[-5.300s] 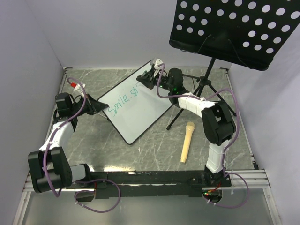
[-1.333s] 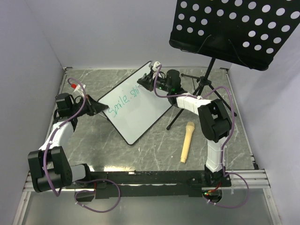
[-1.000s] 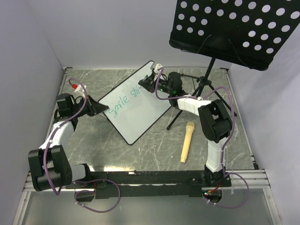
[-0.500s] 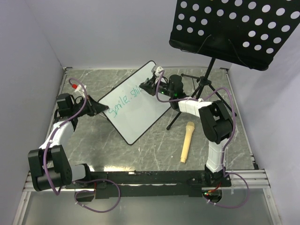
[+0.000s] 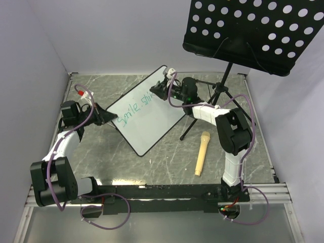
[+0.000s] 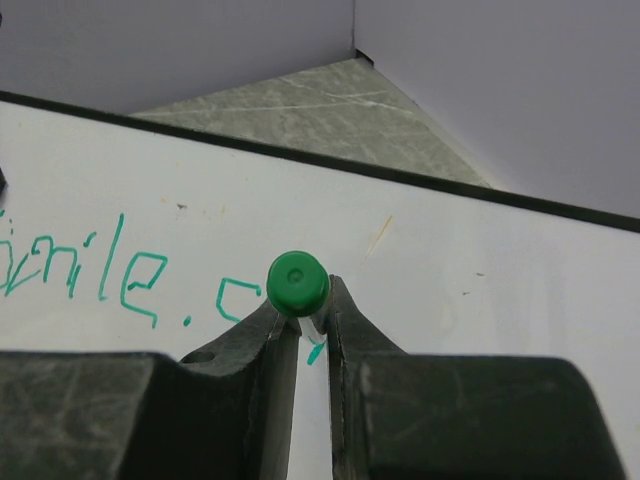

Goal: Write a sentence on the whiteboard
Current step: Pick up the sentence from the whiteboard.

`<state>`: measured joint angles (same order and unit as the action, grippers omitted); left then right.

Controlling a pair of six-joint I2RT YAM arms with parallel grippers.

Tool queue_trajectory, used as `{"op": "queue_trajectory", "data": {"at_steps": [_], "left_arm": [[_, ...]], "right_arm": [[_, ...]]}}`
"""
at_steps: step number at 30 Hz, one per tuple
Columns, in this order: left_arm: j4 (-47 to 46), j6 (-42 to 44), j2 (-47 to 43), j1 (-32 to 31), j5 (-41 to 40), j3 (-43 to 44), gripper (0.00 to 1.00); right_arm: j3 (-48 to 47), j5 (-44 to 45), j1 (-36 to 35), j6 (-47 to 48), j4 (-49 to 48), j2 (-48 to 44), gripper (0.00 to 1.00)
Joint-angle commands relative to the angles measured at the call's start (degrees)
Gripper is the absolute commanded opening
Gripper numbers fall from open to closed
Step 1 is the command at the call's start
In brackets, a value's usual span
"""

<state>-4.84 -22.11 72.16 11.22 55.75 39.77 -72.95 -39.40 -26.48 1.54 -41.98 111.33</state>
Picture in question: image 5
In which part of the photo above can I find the beige microphone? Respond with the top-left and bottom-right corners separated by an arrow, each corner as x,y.
194,132 -> 210,176

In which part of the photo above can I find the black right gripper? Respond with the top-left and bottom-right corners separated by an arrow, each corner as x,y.
149,79 -> 187,103

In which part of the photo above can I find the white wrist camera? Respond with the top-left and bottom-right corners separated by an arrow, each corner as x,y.
163,67 -> 177,82
77,90 -> 94,105

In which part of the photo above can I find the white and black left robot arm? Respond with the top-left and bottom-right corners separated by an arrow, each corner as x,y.
30,101 -> 118,210

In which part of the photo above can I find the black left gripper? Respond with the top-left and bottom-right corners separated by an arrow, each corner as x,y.
77,103 -> 117,127

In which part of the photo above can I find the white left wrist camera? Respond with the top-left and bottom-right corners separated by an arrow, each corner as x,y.
77,90 -> 94,105

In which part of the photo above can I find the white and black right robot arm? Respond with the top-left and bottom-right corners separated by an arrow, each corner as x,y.
149,77 -> 253,201

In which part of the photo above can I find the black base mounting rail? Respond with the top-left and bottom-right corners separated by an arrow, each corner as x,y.
71,184 -> 250,215

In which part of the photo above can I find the white whiteboard with black frame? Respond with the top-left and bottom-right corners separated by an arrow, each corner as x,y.
107,65 -> 185,157

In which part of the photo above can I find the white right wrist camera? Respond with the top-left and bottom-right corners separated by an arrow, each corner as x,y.
163,67 -> 177,82

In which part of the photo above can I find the black perforated music stand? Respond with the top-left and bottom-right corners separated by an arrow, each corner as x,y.
179,0 -> 324,141

